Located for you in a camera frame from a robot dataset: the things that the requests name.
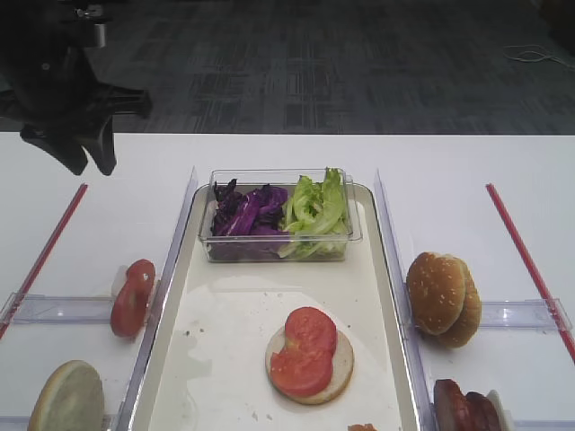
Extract acrylic holder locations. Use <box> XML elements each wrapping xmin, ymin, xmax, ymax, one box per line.
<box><xmin>504</xmin><ymin>409</ymin><xmax>575</xmax><ymax>431</ymax></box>
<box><xmin>479</xmin><ymin>298</ymin><xmax>572</xmax><ymax>332</ymax></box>
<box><xmin>1</xmin><ymin>293</ymin><xmax>115</xmax><ymax>324</ymax></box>

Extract right red tape strip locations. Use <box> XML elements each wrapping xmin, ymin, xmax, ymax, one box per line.
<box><xmin>485</xmin><ymin>183</ymin><xmax>574</xmax><ymax>360</ymax></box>

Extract bottom bun on tray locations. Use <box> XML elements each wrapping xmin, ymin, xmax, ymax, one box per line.
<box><xmin>265</xmin><ymin>327</ymin><xmax>355</xmax><ymax>405</ymax></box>

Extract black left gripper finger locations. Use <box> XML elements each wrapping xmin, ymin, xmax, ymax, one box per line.
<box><xmin>20</xmin><ymin>129</ymin><xmax>88</xmax><ymax>176</ymax></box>

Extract long acrylic divider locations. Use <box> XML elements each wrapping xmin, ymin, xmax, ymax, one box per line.
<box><xmin>374</xmin><ymin>169</ymin><xmax>438</xmax><ymax>431</ymax></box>
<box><xmin>102</xmin><ymin>166</ymin><xmax>198</xmax><ymax>430</ymax></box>

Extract lower right acrylic holder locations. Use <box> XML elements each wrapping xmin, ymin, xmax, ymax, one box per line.
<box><xmin>504</xmin><ymin>409</ymin><xmax>575</xmax><ymax>431</ymax></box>

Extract upper left acrylic holder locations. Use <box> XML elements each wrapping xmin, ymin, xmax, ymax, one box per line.
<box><xmin>1</xmin><ymin>293</ymin><xmax>115</xmax><ymax>324</ymax></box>

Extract rear meat patty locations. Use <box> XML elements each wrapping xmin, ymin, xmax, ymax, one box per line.
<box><xmin>465</xmin><ymin>391</ymin><xmax>502</xmax><ymax>431</ymax></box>

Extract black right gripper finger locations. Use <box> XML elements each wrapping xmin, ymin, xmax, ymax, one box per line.
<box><xmin>82</xmin><ymin>117</ymin><xmax>117</xmax><ymax>176</ymax></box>

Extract upright bun half left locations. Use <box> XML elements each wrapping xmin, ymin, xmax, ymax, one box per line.
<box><xmin>27</xmin><ymin>360</ymin><xmax>104</xmax><ymax>431</ymax></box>

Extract left long acrylic divider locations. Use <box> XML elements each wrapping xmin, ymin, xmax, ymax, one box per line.
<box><xmin>102</xmin><ymin>166</ymin><xmax>198</xmax><ymax>430</ymax></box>

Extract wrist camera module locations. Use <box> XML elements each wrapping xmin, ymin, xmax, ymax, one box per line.
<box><xmin>57</xmin><ymin>1</ymin><xmax>112</xmax><ymax>48</ymax></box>

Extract white cable on floor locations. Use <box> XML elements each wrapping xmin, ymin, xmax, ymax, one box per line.
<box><xmin>502</xmin><ymin>43</ymin><xmax>575</xmax><ymax>71</ymax></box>

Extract right long acrylic divider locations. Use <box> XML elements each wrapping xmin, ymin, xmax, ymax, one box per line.
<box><xmin>374</xmin><ymin>169</ymin><xmax>438</xmax><ymax>431</ymax></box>

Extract front sesame bun top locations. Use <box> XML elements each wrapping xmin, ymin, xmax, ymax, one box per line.
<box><xmin>406</xmin><ymin>252</ymin><xmax>466</xmax><ymax>336</ymax></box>

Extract green lettuce leaves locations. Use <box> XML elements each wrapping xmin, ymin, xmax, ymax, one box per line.
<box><xmin>278</xmin><ymin>168</ymin><xmax>349</xmax><ymax>260</ymax></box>

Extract white metal tray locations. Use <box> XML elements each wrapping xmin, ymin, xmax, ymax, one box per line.
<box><xmin>130</xmin><ymin>185</ymin><xmax>420</xmax><ymax>430</ymax></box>

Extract purple cabbage leaves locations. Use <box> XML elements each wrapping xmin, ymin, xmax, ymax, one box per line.
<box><xmin>211</xmin><ymin>179</ymin><xmax>288</xmax><ymax>236</ymax></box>

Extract left red tape strip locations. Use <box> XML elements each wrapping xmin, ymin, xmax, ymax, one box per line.
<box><xmin>0</xmin><ymin>183</ymin><xmax>88</xmax><ymax>338</ymax></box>

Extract clear plastic salad container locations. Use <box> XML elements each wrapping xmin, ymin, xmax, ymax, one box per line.
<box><xmin>199</xmin><ymin>167</ymin><xmax>363</xmax><ymax>263</ymax></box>

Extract upper right acrylic holder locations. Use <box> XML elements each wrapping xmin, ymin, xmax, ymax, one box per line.
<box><xmin>479</xmin><ymin>298</ymin><xmax>572</xmax><ymax>332</ymax></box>

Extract rear sesame bun top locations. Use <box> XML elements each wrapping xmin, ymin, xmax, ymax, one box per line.
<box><xmin>438</xmin><ymin>258</ymin><xmax>482</xmax><ymax>348</ymax></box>

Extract red tape strip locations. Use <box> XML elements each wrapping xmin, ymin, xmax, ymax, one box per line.
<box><xmin>485</xmin><ymin>183</ymin><xmax>574</xmax><ymax>360</ymax></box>
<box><xmin>0</xmin><ymin>183</ymin><xmax>88</xmax><ymax>338</ymax></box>

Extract sesame bun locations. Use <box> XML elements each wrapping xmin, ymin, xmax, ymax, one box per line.
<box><xmin>438</xmin><ymin>258</ymin><xmax>482</xmax><ymax>348</ymax></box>
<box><xmin>406</xmin><ymin>252</ymin><xmax>466</xmax><ymax>336</ymax></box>

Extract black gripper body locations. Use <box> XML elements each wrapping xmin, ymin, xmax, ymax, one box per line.
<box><xmin>1</xmin><ymin>1</ymin><xmax>152</xmax><ymax>146</ymax></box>

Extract tomato slice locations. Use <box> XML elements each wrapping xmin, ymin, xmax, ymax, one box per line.
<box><xmin>270</xmin><ymin>306</ymin><xmax>338</xmax><ymax>398</ymax></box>
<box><xmin>110</xmin><ymin>259</ymin><xmax>155</xmax><ymax>338</ymax></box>

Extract sauce crumb on tray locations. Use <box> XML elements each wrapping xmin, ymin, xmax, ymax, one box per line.
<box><xmin>347</xmin><ymin>423</ymin><xmax>377</xmax><ymax>431</ymax></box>

